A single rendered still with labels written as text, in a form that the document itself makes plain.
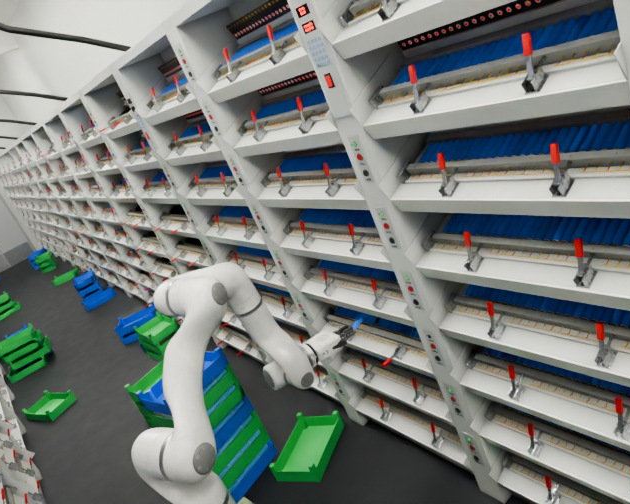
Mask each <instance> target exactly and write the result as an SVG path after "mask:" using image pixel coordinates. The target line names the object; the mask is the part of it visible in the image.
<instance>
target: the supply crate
mask: <svg viewBox="0 0 630 504"><path fill-rule="evenodd" d="M214 351H215V352H210V351H206V352H205V359H204V369H203V389H204V388H205V387H206V386H207V385H208V384H209V383H210V382H211V381H212V380H213V379H214V378H215V377H216V376H217V375H218V374H219V373H220V372H221V371H222V370H223V369H224V368H225V367H226V366H227V365H228V364H229V362H228V361H227V359H226V357H225V355H224V353H223V352H222V350H221V348H219V347H217V348H216V349H215V350H214ZM150 389H151V391H152V392H153V394H154V396H155V397H156V399H157V400H158V402H154V401H152V400H151V399H150V397H149V396H148V394H147V393H146V392H145V393H144V394H143V392H142V391H138V392H137V393H136V396H137V397H138V399H139V400H140V402H141V404H142V405H143V407H144V408H145V410H149V411H153V412H157V413H162V414H166V415H170V416H172V413H171V410H170V408H169V406H168V404H167V402H166V400H165V397H164V393H163V386H162V378H161V379H160V380H159V381H158V382H156V383H155V384H154V385H153V386H152V387H151V388H150Z"/></svg>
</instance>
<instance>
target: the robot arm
mask: <svg viewBox="0 0 630 504"><path fill-rule="evenodd" d="M153 301H154V305H155V307H156V309H157V310H158V311H159V312H160V313H162V314H163V315H166V316H171V317H182V316H186V317H185V320H184V322H183V324H182V325H181V327H180V329H179V330H178V332H177V333H176V334H175V335H174V336H173V338H172V339H171V340H170V342H169V343H168V345H167V347H166V351H165V356H164V364H163V375H162V386H163V393H164V397H165V400H166V402H167V404H168V406H169V408H170V410H171V413H172V416H173V421H174V428H164V427H157V428H151V429H148V430H146V431H144V432H143V433H141V434H140V435H139V436H138V438H137V439H136V440H135V442H134V444H133V447H132V451H131V458H132V462H133V465H134V467H135V470H136V471H137V473H138V474H139V476H140V477H141V478H142V479H143V480H144V481H145V482H146V483H147V484H148V485H149V486H150V487H151V488H152V489H154V490H155V491H156V492H157V493H159V494H160V495H161V496H163V497H164V498H165V499H167V500H168V501H170V502H171V503H172V504H236V502H235V500H234V499H233V497H232V496H231V494H230V492H229V491H228V489H227V488H226V486H225V485H224V483H223V482H222V480H221V479H220V478H219V476H218V475H216V474H215V473H214V472H213V471H212V470H213V468H214V465H215V462H216V456H217V448H216V441H215V437H214V433H213V429H212V426H211V423H210V419H209V416H208V413H207V410H206V406H205V402H204V396H203V369H204V359H205V352H206V348H207V345H208V343H209V340H210V338H211V336H212V335H213V333H214V331H215V330H216V328H217V327H218V325H219V324H220V323H221V321H222V319H223V318H224V316H225V313H226V310H227V306H228V304H229V305H230V307H231V309H232V310H233V312H234V313H235V315H236V316H237V318H238V319H239V321H240V322H241V324H242V325H243V327H244V328H245V330H246V331H247V333H248V334H249V336H250V337H251V338H252V340H253V341H254V342H255V343H256V344H257V345H258V346H259V347H260V348H261V349H262V350H264V351H265V352H266V353H267V354H268V355H269V356H270V357H271V358H272V359H273V360H274V361H272V362H270V363H269V364H267V365H265V366H264V367H263V375H264V378H265V380H266V381H267V383H268V384H269V386H270V387H271V388H272V389H274V390H279V389H280V388H282V387H284V386H285V385H288V384H291V385H292V386H294V387H296V388H298V389H302V390H305V389H308V388H310V387H311V386H312V384H313V383H314V379H315V375H314V371H313V368H314V367H316V365H317V364H318V362H320V361H322V360H324V359H326V358H328V357H330V356H332V355H334V354H335V353H337V352H339V351H340V350H341V349H342V348H343V346H344V345H347V339H349V338H350V337H352V336H353V335H355V333H354V329H353V327H352V326H351V327H348V325H345V326H343V327H342V328H340V329H338V330H335V331H333V332H329V331H326V330H324V331H321V332H320V333H318V334H317V335H315V336H314V337H312V338H311V339H309V340H308V341H307V342H306V343H305V344H301V345H299V346H298V345H297V343H296V342H295V341H294V340H293V339H292V338H291V337H290V336H289V335H288V334H287V333H286V332H285V331H284V330H283V329H282V328H280V326H279V325H278V324H277V323H276V321H275V320H274V318H273V316H272V315H271V313H270V311H269V309H268V308H267V306H266V304H265V303H264V301H263V299H262V298H261V296H260V295H259V293H258V291H257V290H256V288H255V286H254V285H253V283H252V281H251V280H250V278H249V277H248V275H247V274H246V272H245V271H244V270H243V269H242V268H241V267H240V266H238V265H237V264H234V263H231V262H224V263H219V264H216V265H213V266H210V267H206V268H203V269H199V270H196V271H192V272H188V273H185V274H182V275H178V276H176V277H173V278H171V279H168V280H166V281H165V282H163V283H162V284H161V285H159V286H158V288H157V289H156V290H155V293H154V297H153ZM340 338H341V340H340Z"/></svg>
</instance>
